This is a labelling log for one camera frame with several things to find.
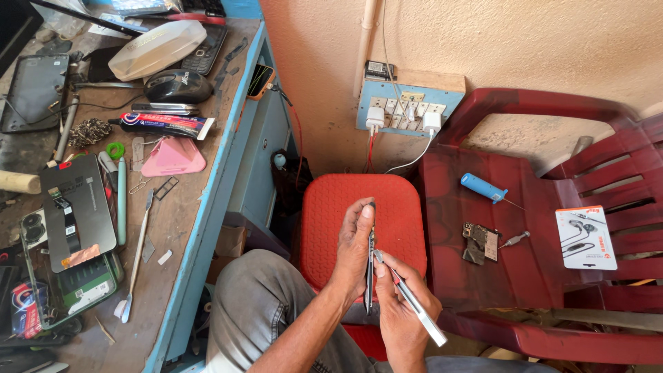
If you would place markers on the white marker tool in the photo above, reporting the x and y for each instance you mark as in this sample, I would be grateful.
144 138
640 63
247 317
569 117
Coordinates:
107 166

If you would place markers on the white wall pipe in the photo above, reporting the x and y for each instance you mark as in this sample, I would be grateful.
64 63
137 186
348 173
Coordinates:
365 46

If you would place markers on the pink triangular opening pick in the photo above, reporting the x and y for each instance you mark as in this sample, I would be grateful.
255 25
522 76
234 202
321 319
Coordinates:
173 158

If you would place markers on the phone in orange case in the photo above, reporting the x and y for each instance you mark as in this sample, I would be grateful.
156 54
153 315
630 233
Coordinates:
260 82

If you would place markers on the person's left hand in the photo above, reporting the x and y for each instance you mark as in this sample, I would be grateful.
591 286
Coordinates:
349 254

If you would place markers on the black smartphone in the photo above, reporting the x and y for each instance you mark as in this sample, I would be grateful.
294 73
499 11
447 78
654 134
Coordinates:
369 274

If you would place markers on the sim eject pin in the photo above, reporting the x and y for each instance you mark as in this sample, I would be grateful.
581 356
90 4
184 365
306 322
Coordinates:
139 187

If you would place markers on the black monitor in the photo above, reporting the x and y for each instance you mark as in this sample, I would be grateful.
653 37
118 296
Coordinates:
15 31

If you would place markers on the metal tweezers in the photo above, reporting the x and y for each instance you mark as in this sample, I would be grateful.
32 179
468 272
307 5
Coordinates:
103 85

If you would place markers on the small silver screwdriver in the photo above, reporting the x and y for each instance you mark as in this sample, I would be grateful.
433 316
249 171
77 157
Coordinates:
515 239

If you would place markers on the cardboard box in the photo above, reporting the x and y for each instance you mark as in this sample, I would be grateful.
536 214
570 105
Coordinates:
228 248

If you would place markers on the black bag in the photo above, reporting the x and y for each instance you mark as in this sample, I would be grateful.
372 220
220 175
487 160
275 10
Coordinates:
290 186

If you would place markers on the clear plastic bags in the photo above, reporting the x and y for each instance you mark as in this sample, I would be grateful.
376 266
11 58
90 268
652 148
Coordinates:
65 18

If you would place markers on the small black device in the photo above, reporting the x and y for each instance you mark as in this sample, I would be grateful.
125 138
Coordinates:
378 70

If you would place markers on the small white plastic piece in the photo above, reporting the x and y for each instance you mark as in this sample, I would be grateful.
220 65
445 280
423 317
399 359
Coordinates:
164 257

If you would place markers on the silver metal phone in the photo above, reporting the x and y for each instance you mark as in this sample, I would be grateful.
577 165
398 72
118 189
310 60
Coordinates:
165 109

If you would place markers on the white charger plug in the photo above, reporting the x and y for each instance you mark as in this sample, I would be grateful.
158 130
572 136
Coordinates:
374 117
432 122

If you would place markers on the small metal blade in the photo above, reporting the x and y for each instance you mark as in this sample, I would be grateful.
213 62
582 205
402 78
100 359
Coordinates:
148 249

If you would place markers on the maroon plastic chair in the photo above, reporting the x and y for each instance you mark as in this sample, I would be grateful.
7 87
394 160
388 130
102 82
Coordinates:
528 274

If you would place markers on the phone circuit board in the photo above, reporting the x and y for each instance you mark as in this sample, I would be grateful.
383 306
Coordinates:
480 242

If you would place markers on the black computer mouse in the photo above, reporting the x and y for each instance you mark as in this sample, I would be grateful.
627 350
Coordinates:
178 86

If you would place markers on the grey metal rod tool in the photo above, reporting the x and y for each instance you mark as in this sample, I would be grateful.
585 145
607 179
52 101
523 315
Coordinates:
66 129

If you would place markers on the blue wooden workbench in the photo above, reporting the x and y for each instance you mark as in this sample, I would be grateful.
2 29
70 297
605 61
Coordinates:
207 233

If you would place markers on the metal spudger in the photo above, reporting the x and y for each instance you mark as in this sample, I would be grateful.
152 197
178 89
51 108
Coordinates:
137 259

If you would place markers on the thin wooden stick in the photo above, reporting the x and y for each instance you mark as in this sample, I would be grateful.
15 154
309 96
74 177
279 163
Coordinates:
105 330

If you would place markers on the sim tray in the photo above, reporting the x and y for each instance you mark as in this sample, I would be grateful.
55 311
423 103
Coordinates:
157 193

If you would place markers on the red and blue packet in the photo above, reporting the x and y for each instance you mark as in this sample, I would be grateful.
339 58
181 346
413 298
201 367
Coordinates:
28 311

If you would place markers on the black keyboard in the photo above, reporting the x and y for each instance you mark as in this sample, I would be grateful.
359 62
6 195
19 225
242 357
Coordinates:
204 6

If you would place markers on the white earphone package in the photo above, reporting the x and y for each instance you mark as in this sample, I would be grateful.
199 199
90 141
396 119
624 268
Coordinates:
588 238

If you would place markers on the black phone display panel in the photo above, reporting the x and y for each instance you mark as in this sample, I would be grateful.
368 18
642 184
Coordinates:
85 207

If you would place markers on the black glue tube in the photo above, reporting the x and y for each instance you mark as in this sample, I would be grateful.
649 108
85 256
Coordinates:
160 125

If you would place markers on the red plastic stool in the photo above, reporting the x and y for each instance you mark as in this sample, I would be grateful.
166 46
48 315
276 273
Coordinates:
331 217

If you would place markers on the translucent plastic lid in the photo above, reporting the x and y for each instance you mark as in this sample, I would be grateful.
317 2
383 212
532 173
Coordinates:
155 49

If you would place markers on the blue wall switchboard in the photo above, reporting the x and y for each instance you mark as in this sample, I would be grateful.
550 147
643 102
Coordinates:
409 96

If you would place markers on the mint green pen tool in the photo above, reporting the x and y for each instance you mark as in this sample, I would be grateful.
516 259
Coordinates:
121 207

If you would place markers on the person's grey jeans legs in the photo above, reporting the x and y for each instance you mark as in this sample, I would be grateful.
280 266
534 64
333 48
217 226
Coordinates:
248 305

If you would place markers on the person's right hand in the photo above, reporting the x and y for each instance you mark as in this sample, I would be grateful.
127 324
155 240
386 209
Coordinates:
409 321

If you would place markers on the opened phone in clear case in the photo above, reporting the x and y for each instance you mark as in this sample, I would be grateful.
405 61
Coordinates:
88 290

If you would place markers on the black keypad phone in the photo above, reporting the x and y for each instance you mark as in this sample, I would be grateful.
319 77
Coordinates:
207 54

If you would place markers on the black flex strip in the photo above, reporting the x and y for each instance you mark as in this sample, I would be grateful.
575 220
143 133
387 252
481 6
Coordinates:
228 62

